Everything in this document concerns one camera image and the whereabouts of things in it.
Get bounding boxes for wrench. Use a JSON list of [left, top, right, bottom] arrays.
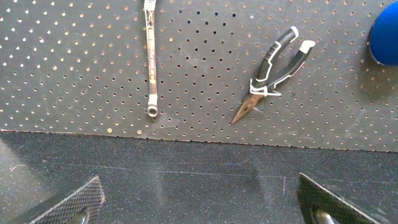
[[143, 0, 160, 118]]

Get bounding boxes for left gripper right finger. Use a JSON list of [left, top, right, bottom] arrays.
[[295, 172, 398, 224]]

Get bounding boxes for black pegboard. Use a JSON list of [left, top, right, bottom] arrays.
[[0, 0, 398, 153]]

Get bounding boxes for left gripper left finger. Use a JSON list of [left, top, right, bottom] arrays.
[[9, 175, 106, 224]]

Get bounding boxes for black and white pliers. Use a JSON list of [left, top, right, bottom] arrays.
[[229, 26, 317, 126]]

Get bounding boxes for roll of blue tape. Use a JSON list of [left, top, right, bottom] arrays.
[[368, 1, 398, 67]]

